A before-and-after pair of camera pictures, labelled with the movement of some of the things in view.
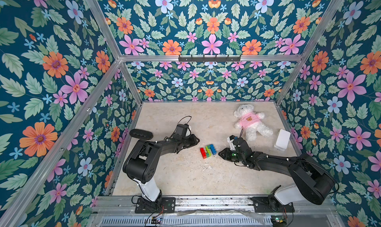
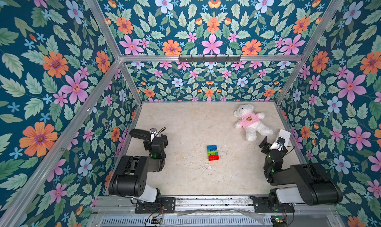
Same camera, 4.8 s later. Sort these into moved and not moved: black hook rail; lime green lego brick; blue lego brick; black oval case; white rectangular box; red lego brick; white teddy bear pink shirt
Moved: red lego brick; lime green lego brick; blue lego brick
Not moved: black hook rail; black oval case; white teddy bear pink shirt; white rectangular box
